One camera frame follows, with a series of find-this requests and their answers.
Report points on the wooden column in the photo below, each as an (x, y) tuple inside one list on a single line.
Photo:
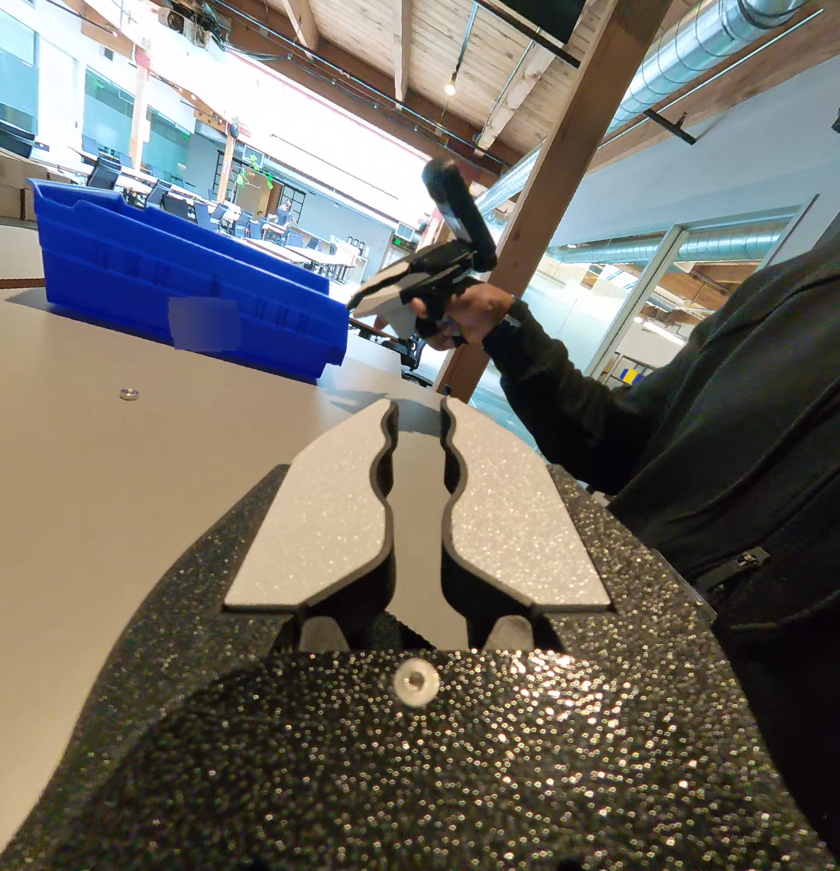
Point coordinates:
[(563, 170)]

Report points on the blue yellow sign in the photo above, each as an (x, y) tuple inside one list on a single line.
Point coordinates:
[(634, 378)]

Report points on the hanging ceiling lamp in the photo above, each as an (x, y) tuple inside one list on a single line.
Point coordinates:
[(450, 87)]

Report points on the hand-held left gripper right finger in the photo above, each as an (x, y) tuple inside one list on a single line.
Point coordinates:
[(522, 531)]

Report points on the silver ventilation duct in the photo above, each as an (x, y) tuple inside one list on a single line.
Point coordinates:
[(733, 239), (699, 41)]

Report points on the large black screen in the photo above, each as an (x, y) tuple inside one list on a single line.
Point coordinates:
[(542, 17)]

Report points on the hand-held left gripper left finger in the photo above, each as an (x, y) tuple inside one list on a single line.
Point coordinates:
[(318, 524)]

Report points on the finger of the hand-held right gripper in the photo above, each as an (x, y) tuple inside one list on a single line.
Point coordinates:
[(403, 313), (386, 284)]

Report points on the person's right forearm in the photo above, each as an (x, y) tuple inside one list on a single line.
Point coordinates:
[(563, 394)]

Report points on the ceiling mounted equipment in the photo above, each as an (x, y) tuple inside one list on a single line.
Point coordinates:
[(188, 24)]

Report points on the rows of long tables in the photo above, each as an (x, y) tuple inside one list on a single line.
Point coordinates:
[(284, 248)]

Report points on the blue plastic bin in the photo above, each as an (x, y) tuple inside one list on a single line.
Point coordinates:
[(120, 306), (209, 248)]

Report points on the group of black chairs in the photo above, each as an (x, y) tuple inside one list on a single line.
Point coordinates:
[(104, 175)]

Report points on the person's right hand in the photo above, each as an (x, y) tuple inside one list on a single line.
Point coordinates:
[(481, 309)]

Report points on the person's dark jacket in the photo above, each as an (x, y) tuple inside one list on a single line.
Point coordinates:
[(767, 442)]

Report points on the brown cardboard box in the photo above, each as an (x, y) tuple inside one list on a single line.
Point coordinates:
[(5, 197)]

